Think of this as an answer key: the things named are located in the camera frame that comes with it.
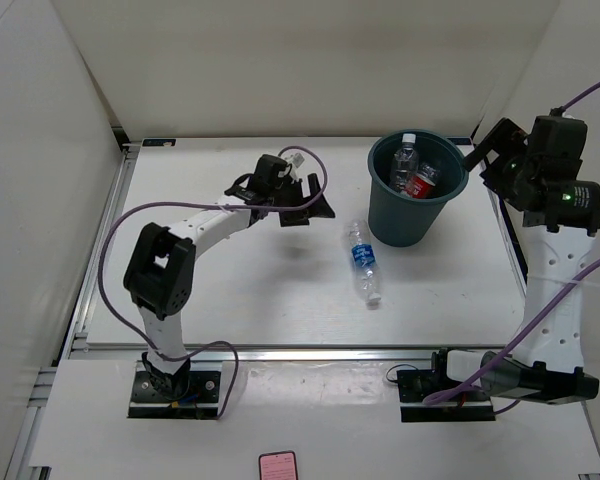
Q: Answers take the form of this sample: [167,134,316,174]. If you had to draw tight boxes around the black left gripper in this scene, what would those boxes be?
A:
[268,173,334,227]

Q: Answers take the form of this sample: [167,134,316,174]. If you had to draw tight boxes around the clear bottle blue label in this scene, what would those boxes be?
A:
[346,220,382,308]

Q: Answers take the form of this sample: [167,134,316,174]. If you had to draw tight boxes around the small bottle black label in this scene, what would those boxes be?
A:
[419,161,442,185]

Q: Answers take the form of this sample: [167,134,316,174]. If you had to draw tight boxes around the clear bottle red label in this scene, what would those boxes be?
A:
[403,174,435,199]

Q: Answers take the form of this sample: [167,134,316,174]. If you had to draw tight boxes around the clear unlabelled plastic bottle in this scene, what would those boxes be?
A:
[389,133,419,193]

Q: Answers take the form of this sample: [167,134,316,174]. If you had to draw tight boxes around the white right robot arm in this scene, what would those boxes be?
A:
[423,112,600,406]

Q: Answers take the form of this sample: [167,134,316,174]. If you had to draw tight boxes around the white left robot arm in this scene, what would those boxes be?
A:
[123,154,335,400]

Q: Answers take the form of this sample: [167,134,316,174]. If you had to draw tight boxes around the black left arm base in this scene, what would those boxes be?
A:
[127,353,221,420]

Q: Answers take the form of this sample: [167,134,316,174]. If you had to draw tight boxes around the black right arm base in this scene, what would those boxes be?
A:
[387,349,496,424]

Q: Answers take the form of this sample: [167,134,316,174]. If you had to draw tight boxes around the dark green plastic bin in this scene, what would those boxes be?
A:
[367,129,469,247]

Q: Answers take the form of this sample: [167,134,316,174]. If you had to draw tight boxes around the pink smartphone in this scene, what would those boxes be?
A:
[258,451,299,480]

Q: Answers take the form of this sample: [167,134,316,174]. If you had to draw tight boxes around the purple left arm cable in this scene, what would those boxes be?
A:
[97,145,329,419]

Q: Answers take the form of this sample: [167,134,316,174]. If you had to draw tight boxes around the aluminium table edge rail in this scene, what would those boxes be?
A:
[68,341,434,362]

